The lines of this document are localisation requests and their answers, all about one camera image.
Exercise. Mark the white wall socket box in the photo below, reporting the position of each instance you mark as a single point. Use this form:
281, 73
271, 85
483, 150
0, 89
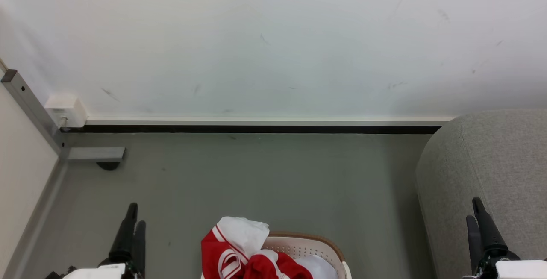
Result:
66, 110

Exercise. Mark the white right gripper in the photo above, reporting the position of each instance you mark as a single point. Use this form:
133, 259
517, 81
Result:
521, 270

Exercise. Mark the black round foot pad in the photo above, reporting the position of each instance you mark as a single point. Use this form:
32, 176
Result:
108, 165

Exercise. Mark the grey metal frame post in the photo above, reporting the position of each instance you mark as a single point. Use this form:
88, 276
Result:
30, 104

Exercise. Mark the black and white baseboard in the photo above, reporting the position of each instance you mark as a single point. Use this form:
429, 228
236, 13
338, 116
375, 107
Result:
256, 126

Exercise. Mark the cream perforated laundry basket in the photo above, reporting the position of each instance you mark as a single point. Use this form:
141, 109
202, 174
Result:
307, 245

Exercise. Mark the red and white garment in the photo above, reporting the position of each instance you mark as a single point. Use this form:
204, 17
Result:
230, 249

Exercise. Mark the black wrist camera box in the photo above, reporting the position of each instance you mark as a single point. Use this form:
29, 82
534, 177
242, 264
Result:
57, 274

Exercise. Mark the plain white garment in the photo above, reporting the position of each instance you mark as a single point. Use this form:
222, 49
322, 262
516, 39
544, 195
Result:
318, 267

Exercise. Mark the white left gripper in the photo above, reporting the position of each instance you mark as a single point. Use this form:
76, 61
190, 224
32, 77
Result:
98, 272

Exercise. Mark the grey fabric sofa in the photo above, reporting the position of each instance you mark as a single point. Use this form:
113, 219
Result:
491, 163

